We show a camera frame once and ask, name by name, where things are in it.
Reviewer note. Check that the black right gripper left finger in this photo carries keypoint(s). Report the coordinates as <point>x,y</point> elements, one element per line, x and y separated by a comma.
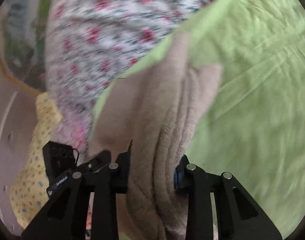
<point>84,206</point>

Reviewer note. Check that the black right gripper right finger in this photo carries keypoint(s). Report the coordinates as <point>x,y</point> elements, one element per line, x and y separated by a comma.
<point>239,216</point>

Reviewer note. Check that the beige knit sweater brown trim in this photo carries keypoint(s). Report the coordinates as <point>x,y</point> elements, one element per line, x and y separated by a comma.
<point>154,113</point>

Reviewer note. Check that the yellow cartoon print blanket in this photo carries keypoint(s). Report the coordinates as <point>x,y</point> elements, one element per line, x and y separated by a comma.
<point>28,191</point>

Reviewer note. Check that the purple pink floral pillow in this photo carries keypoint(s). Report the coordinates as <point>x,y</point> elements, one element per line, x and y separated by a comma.
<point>73,128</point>

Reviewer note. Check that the light green bed sheet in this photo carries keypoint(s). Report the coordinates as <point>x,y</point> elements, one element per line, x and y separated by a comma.
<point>255,126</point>

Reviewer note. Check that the red floral white quilt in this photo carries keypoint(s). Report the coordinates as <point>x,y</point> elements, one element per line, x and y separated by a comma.
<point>91,42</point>

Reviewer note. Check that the gold framed headboard picture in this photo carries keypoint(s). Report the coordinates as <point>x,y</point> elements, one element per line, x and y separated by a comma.
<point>22,42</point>

